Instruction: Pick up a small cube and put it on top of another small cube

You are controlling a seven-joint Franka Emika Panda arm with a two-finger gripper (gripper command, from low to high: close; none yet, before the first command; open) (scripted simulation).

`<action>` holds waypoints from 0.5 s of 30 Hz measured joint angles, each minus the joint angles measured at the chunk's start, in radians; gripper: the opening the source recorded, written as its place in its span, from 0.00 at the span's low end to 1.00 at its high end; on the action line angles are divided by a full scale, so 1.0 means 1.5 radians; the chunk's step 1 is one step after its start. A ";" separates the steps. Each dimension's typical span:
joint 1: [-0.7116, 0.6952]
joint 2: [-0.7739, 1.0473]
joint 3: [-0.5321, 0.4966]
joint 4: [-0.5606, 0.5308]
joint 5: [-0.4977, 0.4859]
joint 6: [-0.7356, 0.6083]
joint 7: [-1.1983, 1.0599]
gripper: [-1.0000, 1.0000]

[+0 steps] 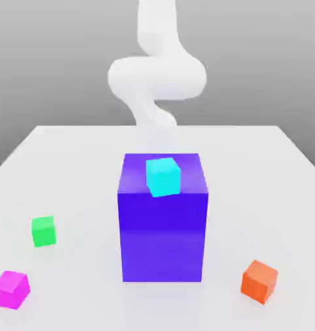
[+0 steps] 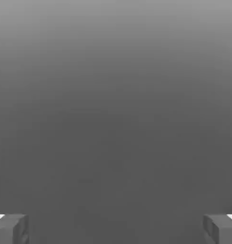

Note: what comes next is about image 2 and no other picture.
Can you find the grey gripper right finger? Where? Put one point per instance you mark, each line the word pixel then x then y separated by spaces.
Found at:
pixel 222 229

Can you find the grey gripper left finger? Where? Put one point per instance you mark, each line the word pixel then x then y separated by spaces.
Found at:
pixel 9 229

